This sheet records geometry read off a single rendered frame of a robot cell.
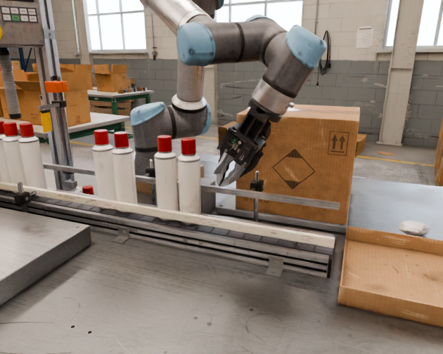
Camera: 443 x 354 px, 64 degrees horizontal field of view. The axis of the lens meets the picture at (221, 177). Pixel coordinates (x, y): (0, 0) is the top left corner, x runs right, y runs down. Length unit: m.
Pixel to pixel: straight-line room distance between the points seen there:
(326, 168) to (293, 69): 0.34
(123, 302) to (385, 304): 0.47
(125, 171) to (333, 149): 0.51
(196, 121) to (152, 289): 0.64
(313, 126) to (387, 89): 5.03
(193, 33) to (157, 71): 6.97
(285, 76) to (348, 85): 5.37
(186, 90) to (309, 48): 0.59
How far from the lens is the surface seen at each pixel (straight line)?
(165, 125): 1.19
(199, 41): 0.67
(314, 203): 0.81
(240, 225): 0.79
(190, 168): 0.81
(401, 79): 5.89
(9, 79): 1.29
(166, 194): 0.86
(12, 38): 1.20
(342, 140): 0.91
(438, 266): 0.92
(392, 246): 0.95
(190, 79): 1.15
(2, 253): 0.87
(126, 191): 0.92
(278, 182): 0.96
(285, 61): 0.67
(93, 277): 0.81
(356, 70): 6.01
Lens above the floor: 1.26
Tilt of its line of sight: 19 degrees down
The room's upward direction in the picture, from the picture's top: straight up
